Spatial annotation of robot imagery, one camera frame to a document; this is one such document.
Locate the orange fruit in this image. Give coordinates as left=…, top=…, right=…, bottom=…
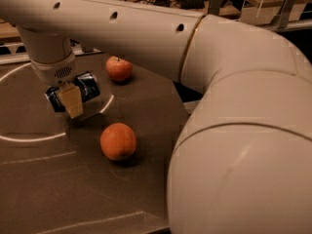
left=99, top=123, right=137, bottom=161

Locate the metal bracket right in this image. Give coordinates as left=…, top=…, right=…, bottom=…
left=271, top=0, right=296, bottom=29

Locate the red apple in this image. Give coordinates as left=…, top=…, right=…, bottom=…
left=105, top=56, right=133, bottom=82

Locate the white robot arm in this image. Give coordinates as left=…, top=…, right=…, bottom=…
left=0, top=0, right=312, bottom=234

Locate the blue pepsi can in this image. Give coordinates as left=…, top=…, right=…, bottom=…
left=45, top=72, right=100, bottom=112

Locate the metal bracket middle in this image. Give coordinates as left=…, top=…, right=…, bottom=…
left=208, top=0, right=223, bottom=16

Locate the metal bracket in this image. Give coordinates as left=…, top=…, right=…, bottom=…
left=271, top=0, right=296, bottom=29
left=208, top=0, right=223, bottom=16

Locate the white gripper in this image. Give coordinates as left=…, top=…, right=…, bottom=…
left=31, top=53, right=83, bottom=119

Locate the black keyboard device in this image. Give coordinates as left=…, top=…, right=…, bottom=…
left=178, top=0, right=205, bottom=9

